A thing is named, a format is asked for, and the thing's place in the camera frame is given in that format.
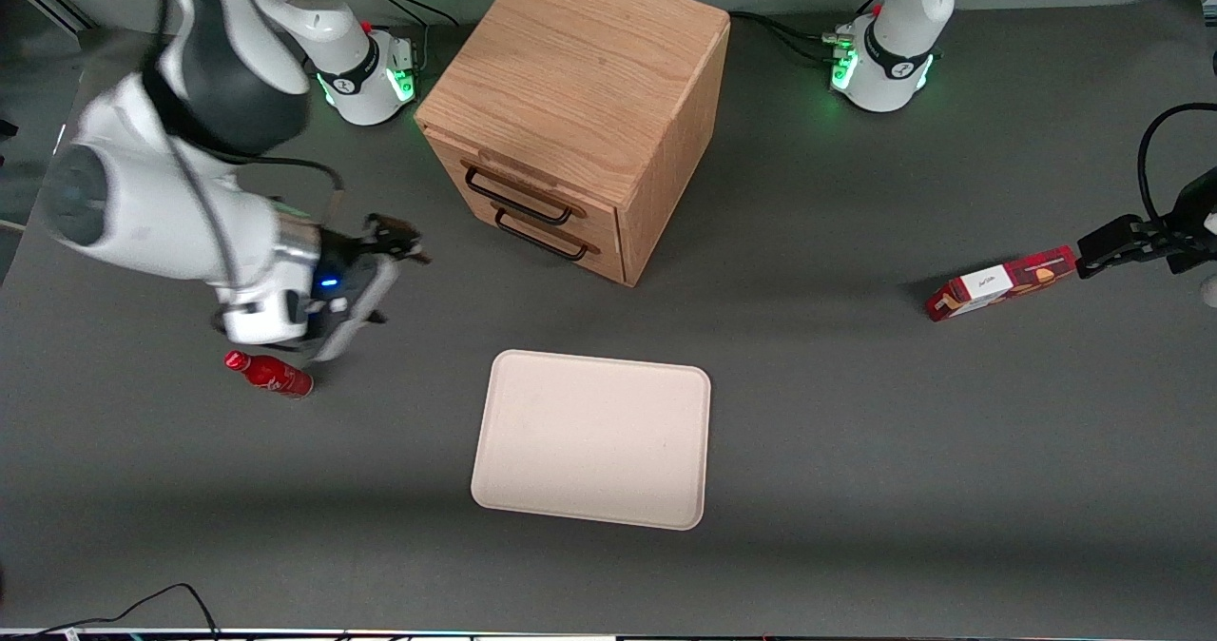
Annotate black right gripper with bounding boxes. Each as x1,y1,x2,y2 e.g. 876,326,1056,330
303,214,433,344

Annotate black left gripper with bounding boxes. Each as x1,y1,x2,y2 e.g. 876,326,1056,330
1077,167,1217,280

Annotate wooden drawer with black handle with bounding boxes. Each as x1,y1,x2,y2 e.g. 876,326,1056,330
468,192,627,286
424,127,621,245

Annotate red snack box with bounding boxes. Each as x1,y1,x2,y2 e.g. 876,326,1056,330
924,244,1079,323

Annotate red bottle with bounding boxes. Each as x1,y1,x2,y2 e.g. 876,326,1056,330
223,349,316,401

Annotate oak wooden cabinet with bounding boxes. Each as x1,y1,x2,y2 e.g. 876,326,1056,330
415,0,731,288

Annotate beige plastic tray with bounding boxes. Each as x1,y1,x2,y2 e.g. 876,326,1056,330
470,348,713,533

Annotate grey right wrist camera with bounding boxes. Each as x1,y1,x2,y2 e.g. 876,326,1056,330
308,252,403,365

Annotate black looped cable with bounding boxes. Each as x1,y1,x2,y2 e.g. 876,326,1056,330
1137,102,1217,230

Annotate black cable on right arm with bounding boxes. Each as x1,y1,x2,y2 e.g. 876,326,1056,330
141,0,345,292

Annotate black right arm base cables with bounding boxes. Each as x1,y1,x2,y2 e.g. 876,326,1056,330
363,0,460,83

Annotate black arm base cables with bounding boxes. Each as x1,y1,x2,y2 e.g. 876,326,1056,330
363,0,460,83
729,0,890,64

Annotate black left arm base cables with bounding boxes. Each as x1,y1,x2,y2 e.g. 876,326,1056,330
729,0,890,64

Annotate black cable at table edge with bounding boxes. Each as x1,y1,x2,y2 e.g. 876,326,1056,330
27,582,222,641

